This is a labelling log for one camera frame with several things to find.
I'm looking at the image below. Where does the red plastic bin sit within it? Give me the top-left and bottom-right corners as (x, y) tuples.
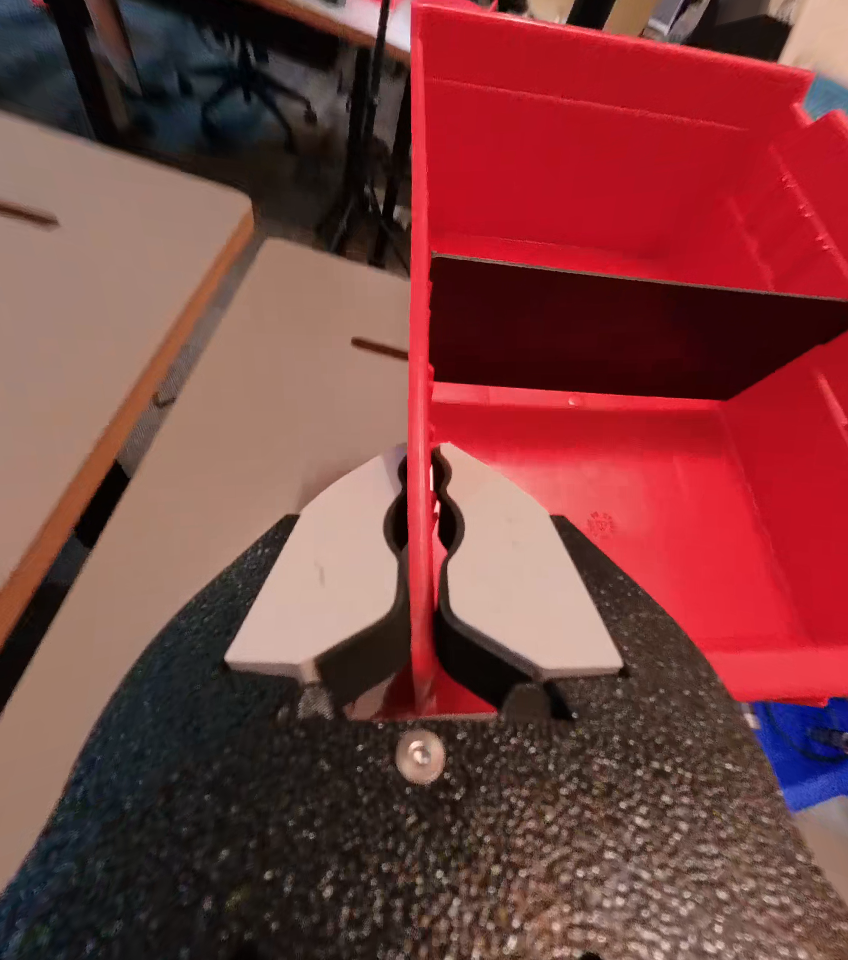
(382, 0), (848, 723)

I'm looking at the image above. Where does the blue plastic bin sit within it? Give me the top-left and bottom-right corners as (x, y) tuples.
(750, 693), (848, 815)

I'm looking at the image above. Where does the black bin divider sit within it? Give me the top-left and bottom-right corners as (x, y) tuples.
(430, 253), (848, 402)

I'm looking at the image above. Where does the grey wood-edged table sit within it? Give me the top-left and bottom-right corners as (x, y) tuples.
(0, 93), (256, 740)

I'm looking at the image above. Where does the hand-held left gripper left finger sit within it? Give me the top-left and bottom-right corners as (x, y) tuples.
(224, 442), (413, 706)

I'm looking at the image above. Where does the grey desk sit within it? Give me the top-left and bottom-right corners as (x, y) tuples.
(0, 238), (848, 960)

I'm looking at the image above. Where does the black office chair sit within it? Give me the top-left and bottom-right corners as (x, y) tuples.
(202, 30), (320, 151)

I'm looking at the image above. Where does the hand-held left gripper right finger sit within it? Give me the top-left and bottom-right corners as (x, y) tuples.
(431, 442), (625, 711)

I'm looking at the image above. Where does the black tripod stand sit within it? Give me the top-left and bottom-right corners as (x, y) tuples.
(319, 0), (417, 267)

